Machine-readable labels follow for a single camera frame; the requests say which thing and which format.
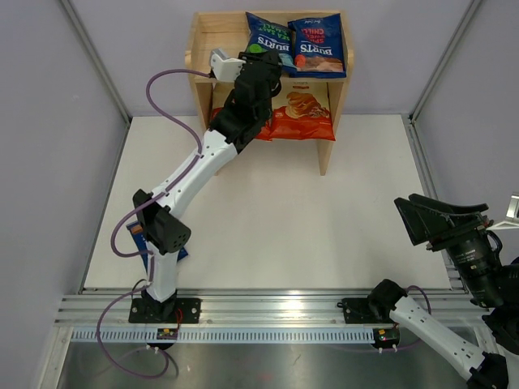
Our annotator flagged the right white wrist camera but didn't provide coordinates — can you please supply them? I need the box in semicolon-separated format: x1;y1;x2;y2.
487;192;519;231

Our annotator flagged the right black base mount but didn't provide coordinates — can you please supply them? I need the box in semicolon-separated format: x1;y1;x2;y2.
336;279;408;326

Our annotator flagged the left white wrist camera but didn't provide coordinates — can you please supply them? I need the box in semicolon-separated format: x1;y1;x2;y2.
209;48;245;83

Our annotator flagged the aluminium mounting rail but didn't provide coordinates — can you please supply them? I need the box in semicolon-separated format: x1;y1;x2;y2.
54;289;487;328

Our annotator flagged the cassava chips bag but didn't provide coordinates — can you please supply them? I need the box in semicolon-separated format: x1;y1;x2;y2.
268;82;335;142
210;83;272;142

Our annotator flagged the blue bag back side up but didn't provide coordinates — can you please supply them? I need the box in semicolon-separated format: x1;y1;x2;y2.
246;12;295;71

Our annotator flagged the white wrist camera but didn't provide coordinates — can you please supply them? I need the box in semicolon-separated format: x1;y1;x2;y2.
209;48;245;83
487;192;519;231

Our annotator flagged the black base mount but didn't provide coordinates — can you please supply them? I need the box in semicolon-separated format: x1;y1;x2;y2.
128;292;202;324
336;279;408;326

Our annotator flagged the white slotted cable duct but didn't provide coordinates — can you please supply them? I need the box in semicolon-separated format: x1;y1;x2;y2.
71;327;375;344

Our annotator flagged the blue Burts bag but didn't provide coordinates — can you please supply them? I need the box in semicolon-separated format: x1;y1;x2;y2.
126;221;189;262
288;14;346;79

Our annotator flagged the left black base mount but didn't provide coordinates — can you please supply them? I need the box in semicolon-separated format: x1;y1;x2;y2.
128;292;202;324

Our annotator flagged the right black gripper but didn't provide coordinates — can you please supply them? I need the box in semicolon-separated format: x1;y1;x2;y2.
395;191;506;305

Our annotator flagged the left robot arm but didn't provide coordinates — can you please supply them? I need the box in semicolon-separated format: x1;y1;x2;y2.
133;49;282;323

